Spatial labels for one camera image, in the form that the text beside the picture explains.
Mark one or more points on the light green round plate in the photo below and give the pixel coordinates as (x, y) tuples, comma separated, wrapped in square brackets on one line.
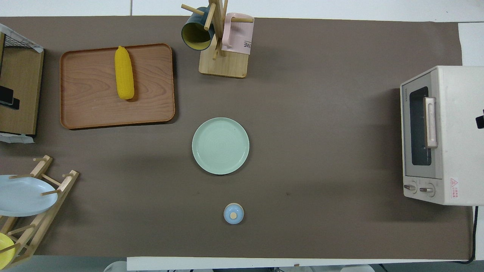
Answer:
[(220, 146)]

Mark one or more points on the yellow corn cob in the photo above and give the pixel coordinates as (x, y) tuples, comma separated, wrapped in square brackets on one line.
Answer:
[(124, 73)]

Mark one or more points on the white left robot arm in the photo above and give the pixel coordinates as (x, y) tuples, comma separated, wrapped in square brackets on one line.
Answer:
[(113, 267)]

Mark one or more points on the cream toaster oven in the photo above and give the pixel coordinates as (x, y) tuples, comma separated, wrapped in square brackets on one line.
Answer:
[(461, 136)]

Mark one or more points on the silver oven knob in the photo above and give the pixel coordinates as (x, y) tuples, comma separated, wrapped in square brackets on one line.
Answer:
[(427, 190), (410, 187)]

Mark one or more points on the red warning sticker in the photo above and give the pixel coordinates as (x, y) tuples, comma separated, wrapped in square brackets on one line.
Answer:
[(454, 188)]

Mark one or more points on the brown table mat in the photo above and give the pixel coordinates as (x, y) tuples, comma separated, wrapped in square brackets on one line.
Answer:
[(302, 151)]

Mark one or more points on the pink mug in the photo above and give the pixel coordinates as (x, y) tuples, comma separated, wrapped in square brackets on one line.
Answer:
[(238, 37)]

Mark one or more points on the wooden mug tree stand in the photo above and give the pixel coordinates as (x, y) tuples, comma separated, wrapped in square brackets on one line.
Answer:
[(227, 66)]

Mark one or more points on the small blue lidded jar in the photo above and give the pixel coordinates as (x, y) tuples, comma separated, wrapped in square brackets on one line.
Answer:
[(233, 214)]

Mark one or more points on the dark blue mug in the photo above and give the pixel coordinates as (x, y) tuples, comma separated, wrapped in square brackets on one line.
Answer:
[(194, 36)]

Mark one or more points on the brown wooden tray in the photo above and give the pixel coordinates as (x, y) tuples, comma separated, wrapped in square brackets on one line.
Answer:
[(90, 94)]

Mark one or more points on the wooden dish rack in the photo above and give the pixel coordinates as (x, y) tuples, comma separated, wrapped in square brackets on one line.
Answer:
[(38, 223)]

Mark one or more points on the wooden storage shelf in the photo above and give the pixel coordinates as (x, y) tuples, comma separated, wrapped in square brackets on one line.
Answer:
[(20, 87)]

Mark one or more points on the light blue plate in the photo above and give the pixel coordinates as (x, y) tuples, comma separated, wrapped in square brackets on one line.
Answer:
[(22, 196)]

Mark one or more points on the white patterned cloth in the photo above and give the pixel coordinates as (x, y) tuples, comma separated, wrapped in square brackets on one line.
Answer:
[(15, 138)]

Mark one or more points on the black rectangular device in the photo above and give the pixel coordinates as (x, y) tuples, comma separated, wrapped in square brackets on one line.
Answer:
[(6, 99)]

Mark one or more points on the yellow plate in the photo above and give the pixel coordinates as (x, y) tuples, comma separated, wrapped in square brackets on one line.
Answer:
[(4, 249)]

